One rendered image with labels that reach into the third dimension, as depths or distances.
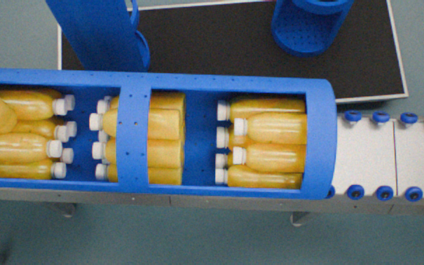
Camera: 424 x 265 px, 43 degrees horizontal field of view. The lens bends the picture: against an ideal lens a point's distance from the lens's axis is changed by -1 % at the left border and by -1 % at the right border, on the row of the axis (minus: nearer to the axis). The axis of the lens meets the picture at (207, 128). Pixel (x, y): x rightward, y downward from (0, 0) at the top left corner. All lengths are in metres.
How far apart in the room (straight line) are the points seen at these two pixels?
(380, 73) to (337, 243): 0.75
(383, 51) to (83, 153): 1.51
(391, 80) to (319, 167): 1.33
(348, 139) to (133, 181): 0.61
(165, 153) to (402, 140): 0.66
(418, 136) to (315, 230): 0.95
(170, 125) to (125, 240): 1.23
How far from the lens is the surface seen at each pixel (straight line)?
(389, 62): 2.49
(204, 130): 1.42
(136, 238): 2.36
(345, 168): 1.48
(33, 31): 2.72
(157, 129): 1.20
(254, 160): 1.23
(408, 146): 1.54
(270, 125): 1.20
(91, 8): 1.69
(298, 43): 2.42
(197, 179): 1.36
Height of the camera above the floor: 2.33
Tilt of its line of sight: 75 degrees down
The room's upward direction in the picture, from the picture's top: straight up
